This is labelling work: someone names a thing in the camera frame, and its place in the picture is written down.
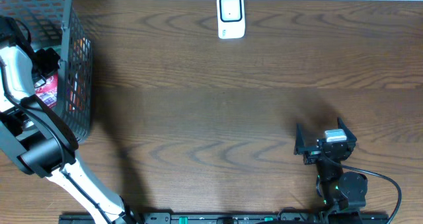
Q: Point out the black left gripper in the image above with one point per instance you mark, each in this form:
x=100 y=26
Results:
x=48 y=60

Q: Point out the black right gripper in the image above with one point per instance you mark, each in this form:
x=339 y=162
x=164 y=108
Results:
x=312 y=153

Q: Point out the red purple snack packet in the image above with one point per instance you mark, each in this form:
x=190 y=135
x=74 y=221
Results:
x=48 y=91

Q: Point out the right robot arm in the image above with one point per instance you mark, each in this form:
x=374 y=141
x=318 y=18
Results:
x=343 y=192

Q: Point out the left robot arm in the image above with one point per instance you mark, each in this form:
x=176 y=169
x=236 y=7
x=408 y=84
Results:
x=36 y=139

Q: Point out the white barcode scanner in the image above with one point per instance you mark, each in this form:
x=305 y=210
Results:
x=230 y=19

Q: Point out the grey plastic mesh basket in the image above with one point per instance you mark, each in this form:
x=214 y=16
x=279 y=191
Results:
x=55 y=24

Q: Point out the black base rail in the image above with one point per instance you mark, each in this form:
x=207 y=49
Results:
x=288 y=216

